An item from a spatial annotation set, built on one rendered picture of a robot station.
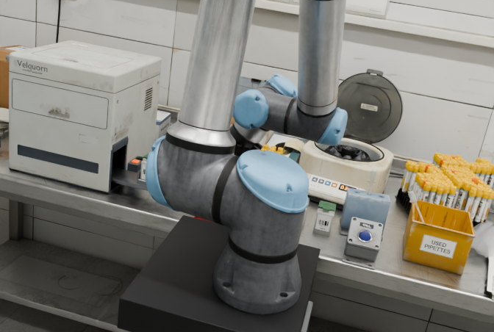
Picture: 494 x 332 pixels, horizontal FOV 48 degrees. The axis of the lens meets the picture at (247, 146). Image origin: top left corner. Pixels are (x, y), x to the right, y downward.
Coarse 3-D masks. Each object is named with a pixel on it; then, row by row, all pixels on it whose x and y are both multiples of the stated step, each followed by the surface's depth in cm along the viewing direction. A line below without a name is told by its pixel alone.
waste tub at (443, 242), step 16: (432, 208) 132; (448, 208) 131; (416, 224) 121; (432, 224) 133; (448, 224) 132; (464, 224) 131; (416, 240) 122; (432, 240) 121; (448, 240) 120; (464, 240) 119; (416, 256) 123; (432, 256) 122; (448, 256) 121; (464, 256) 120
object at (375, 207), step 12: (348, 192) 130; (360, 192) 131; (372, 192) 132; (348, 204) 130; (360, 204) 130; (372, 204) 130; (384, 204) 129; (348, 216) 131; (360, 216) 131; (372, 216) 131; (384, 216) 130; (348, 228) 132
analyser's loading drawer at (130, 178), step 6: (114, 168) 139; (114, 174) 136; (120, 174) 136; (126, 174) 137; (132, 174) 137; (138, 174) 132; (114, 180) 133; (120, 180) 133; (126, 180) 134; (132, 180) 134; (138, 180) 132; (132, 186) 133; (138, 186) 132; (144, 186) 132
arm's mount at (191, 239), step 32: (192, 224) 110; (160, 256) 99; (192, 256) 100; (128, 288) 90; (160, 288) 91; (192, 288) 92; (128, 320) 88; (160, 320) 86; (192, 320) 85; (224, 320) 85; (256, 320) 86; (288, 320) 87
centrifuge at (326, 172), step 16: (320, 144) 161; (352, 144) 164; (368, 144) 162; (304, 160) 151; (320, 160) 148; (336, 160) 147; (352, 160) 146; (384, 160) 152; (320, 176) 149; (336, 176) 147; (352, 176) 146; (368, 176) 144; (384, 176) 148; (320, 192) 145; (336, 192) 145
